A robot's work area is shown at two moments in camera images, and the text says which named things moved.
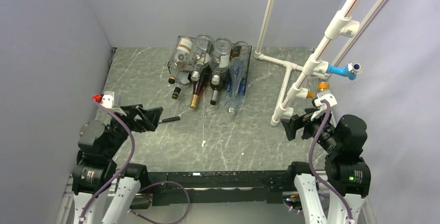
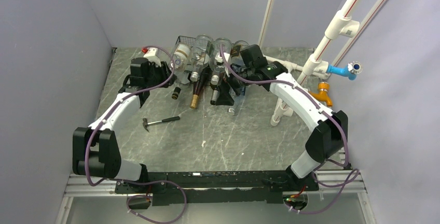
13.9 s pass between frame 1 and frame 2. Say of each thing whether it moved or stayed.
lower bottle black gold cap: stayed
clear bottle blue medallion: moved
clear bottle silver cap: stayed
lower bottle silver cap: stayed
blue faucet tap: stayed
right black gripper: moved
